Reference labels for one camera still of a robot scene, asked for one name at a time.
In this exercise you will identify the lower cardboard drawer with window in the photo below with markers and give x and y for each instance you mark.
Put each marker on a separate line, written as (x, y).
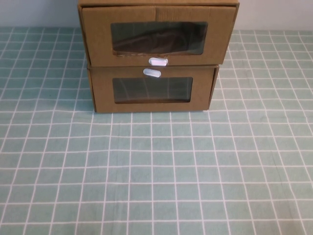
(216, 73)

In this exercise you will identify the cardboard drawer with small window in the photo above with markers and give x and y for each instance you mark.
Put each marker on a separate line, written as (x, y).
(102, 100)

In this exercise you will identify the cardboard drawer with large window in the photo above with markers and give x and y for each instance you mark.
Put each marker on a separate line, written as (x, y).
(97, 49)

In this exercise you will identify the green checked tablecloth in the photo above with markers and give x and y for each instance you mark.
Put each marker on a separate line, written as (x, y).
(156, 171)

